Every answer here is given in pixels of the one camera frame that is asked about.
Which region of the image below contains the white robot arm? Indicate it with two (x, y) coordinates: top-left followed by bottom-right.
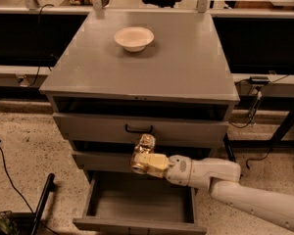
(130, 153), (294, 232)

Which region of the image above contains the grey middle drawer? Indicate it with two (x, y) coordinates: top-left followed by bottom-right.
(72, 151), (132, 180)

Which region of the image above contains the grey drawer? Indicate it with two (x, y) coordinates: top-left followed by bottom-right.
(53, 113), (227, 148)
(72, 151), (132, 180)
(73, 171), (207, 235)

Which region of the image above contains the grey bottom drawer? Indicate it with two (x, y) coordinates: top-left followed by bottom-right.
(73, 171), (207, 235)

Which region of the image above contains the grey top drawer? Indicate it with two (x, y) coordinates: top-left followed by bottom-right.
(53, 113), (227, 148)

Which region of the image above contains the grey drawer cabinet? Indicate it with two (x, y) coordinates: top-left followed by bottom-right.
(38, 9), (241, 178)

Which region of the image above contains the black stand leg left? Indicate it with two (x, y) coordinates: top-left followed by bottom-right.
(30, 173), (55, 235)

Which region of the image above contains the white bowl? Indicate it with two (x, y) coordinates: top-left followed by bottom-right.
(114, 26), (155, 53)

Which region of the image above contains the black power adapter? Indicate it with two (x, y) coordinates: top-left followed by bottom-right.
(248, 76), (270, 84)

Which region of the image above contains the black floor cable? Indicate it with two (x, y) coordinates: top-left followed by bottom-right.
(0, 145), (60, 235)

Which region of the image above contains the wire basket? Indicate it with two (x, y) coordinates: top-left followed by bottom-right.
(0, 211), (20, 235)

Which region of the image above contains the black hanging cable left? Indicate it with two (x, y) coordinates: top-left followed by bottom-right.
(28, 3), (55, 87)

